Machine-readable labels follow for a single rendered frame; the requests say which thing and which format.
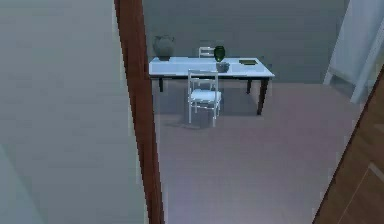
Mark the grey round jug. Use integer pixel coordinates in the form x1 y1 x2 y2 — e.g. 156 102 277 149
152 34 176 62

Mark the white wooden chair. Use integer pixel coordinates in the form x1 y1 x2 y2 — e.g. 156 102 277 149
198 46 216 59
187 68 222 128

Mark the white table with dark legs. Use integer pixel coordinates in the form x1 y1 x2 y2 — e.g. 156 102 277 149
148 56 276 116

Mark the grey bowl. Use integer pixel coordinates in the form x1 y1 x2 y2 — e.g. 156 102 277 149
215 61 231 73

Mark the brown wooden door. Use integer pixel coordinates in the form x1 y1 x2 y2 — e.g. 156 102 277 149
311 64 384 224

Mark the white folding stand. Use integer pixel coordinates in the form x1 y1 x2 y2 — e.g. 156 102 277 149
322 0 384 105

